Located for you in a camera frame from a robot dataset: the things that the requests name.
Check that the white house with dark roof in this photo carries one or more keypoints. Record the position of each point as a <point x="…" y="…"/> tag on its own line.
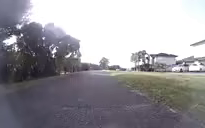
<point x="165" y="59"/>

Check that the white car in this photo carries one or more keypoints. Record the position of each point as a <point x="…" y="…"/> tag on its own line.
<point x="180" y="68"/>
<point x="197" y="67"/>

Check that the row of dark trees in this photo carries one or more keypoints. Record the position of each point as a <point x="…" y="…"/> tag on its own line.
<point x="36" y="50"/>

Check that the distant tree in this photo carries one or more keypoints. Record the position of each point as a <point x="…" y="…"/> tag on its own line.
<point x="104" y="62"/>

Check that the grey asphalt road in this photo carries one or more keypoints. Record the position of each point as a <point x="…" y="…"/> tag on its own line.
<point x="90" y="100"/>

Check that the palm trees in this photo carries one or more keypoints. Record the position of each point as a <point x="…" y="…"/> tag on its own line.
<point x="140" y="59"/>

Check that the green grass verge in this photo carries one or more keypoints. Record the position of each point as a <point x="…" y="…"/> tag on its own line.
<point x="176" y="88"/>

